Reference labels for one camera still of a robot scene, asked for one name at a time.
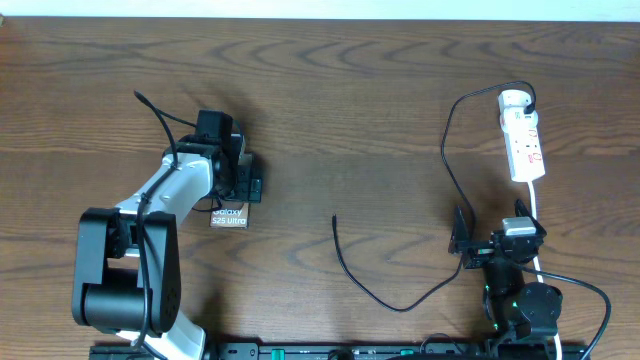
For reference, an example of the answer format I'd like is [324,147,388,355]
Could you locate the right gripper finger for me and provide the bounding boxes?
[514,199,545,235]
[448,206,470,254]

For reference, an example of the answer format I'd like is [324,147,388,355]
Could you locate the black charger cable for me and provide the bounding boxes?
[331,80,538,313]

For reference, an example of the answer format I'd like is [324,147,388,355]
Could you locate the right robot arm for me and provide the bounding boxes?
[449,200,563,355]

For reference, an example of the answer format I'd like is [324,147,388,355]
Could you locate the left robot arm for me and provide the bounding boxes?
[71,110,262,360]

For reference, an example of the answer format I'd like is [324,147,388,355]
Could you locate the white power strip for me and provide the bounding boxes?
[498,89,545,183]

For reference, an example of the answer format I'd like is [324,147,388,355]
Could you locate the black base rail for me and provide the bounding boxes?
[88,341,591,360]

